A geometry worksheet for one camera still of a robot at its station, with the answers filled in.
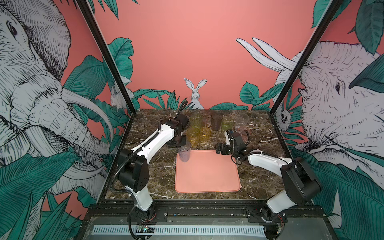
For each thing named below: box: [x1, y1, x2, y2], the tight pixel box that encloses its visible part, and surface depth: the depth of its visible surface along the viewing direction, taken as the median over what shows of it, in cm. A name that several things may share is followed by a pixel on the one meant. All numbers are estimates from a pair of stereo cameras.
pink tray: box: [175, 149, 241, 193], surface depth 88 cm
